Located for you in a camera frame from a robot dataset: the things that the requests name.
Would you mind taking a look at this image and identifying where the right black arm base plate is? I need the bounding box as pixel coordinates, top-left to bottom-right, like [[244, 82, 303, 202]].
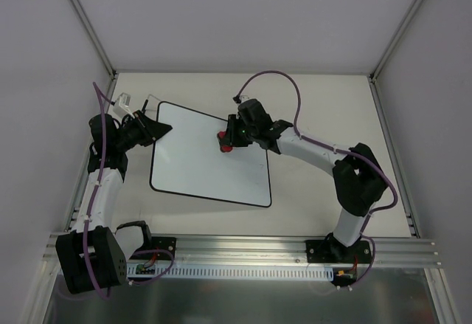
[[305, 238, 372, 264]]

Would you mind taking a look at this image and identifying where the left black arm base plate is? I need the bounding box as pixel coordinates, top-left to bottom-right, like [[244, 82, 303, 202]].
[[147, 235, 177, 261]]

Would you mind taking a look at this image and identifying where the red whiteboard eraser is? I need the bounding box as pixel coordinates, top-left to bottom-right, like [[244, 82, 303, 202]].
[[217, 131, 233, 153]]

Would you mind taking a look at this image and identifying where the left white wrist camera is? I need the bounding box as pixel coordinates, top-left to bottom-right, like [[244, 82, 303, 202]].
[[113, 93, 133, 119]]

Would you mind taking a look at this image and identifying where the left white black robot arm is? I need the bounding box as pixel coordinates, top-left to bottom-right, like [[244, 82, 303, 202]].
[[55, 110, 173, 298]]

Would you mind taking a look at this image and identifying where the right aluminium frame post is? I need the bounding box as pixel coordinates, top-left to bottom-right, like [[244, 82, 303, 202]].
[[369, 0, 425, 83]]

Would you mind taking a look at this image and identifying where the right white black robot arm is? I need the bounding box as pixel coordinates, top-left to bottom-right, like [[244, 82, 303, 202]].
[[218, 97, 389, 263]]

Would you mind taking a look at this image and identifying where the wire whiteboard stand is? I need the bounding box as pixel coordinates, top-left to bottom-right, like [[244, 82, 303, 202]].
[[141, 94, 162, 114]]

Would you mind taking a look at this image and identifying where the left aluminium frame post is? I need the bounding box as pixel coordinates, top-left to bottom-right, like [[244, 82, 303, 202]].
[[68, 0, 116, 78]]

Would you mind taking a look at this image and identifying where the white slotted cable duct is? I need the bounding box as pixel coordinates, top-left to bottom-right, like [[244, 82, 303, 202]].
[[127, 263, 334, 282]]

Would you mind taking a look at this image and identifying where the aluminium frame post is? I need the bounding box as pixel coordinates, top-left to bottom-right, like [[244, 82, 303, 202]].
[[369, 0, 425, 83], [68, 0, 116, 78]]

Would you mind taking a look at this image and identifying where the aluminium mounting rail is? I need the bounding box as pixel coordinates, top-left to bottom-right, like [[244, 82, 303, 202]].
[[42, 231, 442, 266]]

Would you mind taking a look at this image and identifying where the white board with black frame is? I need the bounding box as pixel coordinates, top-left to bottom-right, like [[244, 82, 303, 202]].
[[150, 101, 272, 208]]

